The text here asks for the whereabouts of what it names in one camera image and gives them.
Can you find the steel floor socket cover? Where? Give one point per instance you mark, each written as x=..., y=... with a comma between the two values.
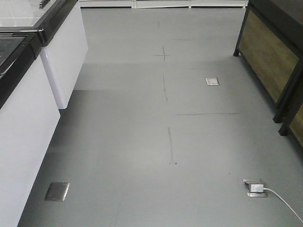
x=212, y=81

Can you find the white chest freezer far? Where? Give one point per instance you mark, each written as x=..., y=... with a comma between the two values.
x=60, y=30

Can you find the white chest freezer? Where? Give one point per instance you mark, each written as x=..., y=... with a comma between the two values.
x=28, y=118
x=60, y=30

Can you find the open floor socket box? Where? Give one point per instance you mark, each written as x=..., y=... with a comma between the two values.
x=246, y=183

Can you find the white chest freezer near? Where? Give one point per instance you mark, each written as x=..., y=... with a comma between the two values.
x=28, y=118

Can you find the closed floor outlet plate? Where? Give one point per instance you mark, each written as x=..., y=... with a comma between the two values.
x=57, y=191

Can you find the white power adapter plug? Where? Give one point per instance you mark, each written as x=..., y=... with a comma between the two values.
x=256, y=188

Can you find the black wooden produce stand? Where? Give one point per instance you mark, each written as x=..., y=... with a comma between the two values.
x=271, y=43

